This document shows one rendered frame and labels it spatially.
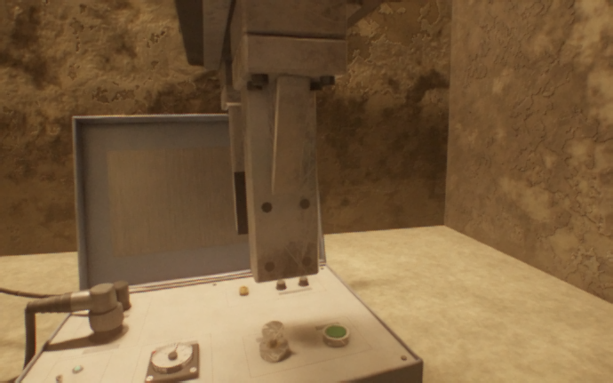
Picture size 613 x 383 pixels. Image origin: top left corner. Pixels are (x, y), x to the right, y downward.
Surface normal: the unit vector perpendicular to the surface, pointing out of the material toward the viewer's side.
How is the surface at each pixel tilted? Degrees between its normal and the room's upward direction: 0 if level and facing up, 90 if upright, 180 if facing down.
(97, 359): 0
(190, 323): 0
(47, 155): 90
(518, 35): 90
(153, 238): 75
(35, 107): 90
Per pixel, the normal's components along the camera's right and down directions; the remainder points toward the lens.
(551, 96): -0.99, 0.05
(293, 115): 0.28, 0.56
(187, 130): 0.28, -0.11
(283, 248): 0.29, 0.15
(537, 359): -0.03, -0.99
